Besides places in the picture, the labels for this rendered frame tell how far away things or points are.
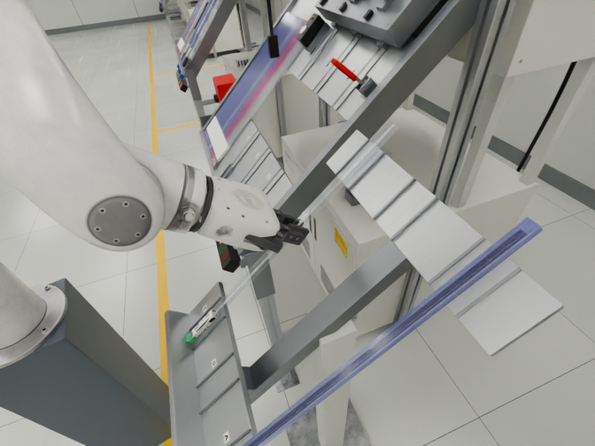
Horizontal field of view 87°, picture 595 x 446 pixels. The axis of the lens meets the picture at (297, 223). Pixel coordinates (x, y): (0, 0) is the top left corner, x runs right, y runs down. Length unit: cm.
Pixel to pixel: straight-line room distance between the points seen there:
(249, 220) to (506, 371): 129
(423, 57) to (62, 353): 92
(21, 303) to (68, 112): 58
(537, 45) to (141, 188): 81
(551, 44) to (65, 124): 88
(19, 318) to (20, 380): 14
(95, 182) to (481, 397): 136
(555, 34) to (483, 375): 111
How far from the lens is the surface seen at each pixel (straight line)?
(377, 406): 133
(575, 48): 100
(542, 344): 164
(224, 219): 38
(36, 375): 89
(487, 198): 113
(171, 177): 37
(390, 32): 68
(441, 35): 70
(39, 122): 28
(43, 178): 28
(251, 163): 89
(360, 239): 89
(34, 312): 84
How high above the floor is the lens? 126
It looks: 43 degrees down
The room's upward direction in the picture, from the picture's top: 5 degrees counter-clockwise
